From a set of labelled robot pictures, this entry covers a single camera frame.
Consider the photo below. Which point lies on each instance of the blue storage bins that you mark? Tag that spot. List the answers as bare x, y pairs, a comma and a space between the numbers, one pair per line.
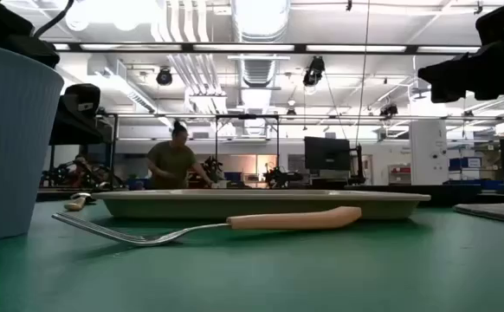
464, 163

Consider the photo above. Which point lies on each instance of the person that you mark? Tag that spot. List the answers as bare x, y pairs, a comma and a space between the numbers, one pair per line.
172, 162

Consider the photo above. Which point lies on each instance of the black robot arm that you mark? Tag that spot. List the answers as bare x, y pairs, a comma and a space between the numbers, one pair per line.
280, 177
68, 171
213, 167

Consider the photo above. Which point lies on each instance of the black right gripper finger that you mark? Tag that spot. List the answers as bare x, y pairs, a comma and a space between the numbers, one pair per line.
451, 80

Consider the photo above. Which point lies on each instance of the light blue plastic cup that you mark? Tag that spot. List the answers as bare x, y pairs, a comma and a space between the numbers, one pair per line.
9, 151

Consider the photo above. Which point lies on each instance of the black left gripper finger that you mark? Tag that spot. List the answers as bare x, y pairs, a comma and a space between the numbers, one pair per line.
40, 52

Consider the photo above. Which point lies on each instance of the black ceiling spotlight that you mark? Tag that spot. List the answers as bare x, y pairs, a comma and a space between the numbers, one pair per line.
164, 77
389, 111
314, 71

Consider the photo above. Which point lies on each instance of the silver ventilation duct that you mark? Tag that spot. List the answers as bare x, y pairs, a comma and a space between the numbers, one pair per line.
258, 71

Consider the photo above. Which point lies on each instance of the white square pillar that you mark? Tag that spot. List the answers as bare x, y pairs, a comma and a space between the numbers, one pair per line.
427, 151

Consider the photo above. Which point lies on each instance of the cream plastic tray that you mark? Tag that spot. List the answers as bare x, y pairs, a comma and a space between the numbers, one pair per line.
256, 203

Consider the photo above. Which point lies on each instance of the black overhead frame bar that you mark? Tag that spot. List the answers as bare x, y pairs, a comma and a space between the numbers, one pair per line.
187, 48

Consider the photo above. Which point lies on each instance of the black equipment rack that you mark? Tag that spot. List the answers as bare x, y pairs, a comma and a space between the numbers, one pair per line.
79, 125

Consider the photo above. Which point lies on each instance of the black station frame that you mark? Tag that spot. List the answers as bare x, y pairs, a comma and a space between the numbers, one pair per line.
247, 116

